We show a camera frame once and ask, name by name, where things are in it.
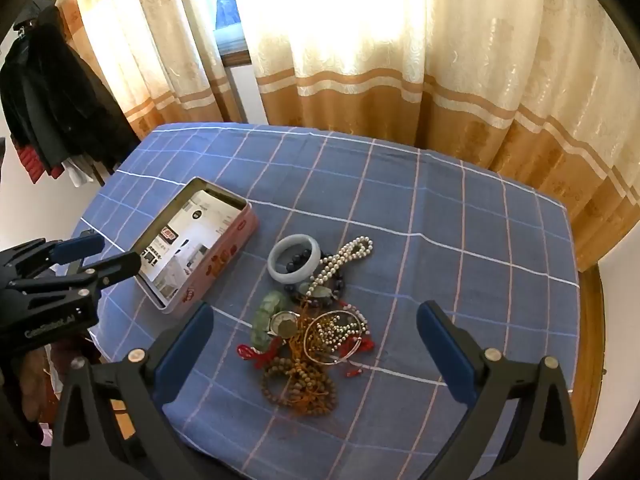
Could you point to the pale jade bangle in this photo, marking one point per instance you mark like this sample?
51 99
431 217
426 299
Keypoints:
272 262

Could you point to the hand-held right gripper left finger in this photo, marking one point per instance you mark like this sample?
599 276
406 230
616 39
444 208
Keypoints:
186 355

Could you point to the wooden bead mala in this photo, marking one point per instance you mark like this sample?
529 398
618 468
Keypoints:
300 385

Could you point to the white garment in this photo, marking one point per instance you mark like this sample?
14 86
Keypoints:
76 172

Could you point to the dark hanging jackets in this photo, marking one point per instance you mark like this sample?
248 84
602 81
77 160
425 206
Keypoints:
55 85

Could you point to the red quilted jacket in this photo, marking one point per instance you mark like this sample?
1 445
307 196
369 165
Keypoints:
32 162

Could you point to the printed paper leaflet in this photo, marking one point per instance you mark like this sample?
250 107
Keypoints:
200 230

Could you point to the green leaf jade pendant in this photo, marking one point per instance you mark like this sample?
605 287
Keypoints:
320 291

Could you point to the blue checked tablecloth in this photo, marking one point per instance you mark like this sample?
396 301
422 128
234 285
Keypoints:
450 210

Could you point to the pink tin box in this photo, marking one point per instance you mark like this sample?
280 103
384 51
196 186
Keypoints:
220 265

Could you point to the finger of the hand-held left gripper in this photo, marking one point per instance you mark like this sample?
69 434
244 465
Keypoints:
77 249
117 266

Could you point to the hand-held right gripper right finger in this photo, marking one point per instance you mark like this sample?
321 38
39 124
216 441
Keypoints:
447 355

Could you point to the thin silver bangle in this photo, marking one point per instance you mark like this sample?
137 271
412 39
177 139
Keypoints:
304 334

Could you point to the wooden table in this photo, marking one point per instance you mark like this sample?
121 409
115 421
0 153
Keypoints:
586 340

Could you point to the window with wooden sill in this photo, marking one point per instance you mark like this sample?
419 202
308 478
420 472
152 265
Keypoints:
227 15

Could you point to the cream and tan curtain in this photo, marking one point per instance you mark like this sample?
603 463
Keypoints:
150 35
450 60

